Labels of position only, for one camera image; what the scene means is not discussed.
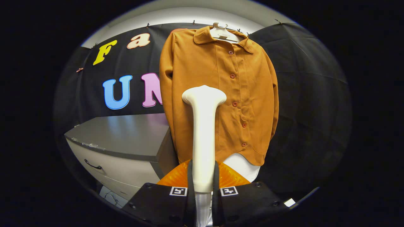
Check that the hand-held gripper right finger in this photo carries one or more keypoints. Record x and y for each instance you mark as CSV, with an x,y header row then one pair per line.
x,y
246,201

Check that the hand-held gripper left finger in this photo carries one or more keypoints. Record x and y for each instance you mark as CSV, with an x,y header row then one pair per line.
x,y
157,201

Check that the white garment steamer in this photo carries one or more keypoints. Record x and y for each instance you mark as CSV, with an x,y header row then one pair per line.
x,y
203,132

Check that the orange button-up shirt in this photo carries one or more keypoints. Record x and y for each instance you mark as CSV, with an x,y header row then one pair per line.
x,y
195,63

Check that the white clothes hanger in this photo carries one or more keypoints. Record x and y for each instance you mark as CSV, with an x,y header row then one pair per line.
x,y
221,32

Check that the grey drawer cabinet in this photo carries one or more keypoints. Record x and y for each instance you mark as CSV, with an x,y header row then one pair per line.
x,y
126,135

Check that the black backdrop cloth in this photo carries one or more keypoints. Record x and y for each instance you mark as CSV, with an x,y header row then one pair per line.
x,y
309,104

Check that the pink clip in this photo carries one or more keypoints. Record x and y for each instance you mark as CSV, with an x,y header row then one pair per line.
x,y
79,69

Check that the row of black clips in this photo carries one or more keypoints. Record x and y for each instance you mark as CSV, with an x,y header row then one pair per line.
x,y
147,25

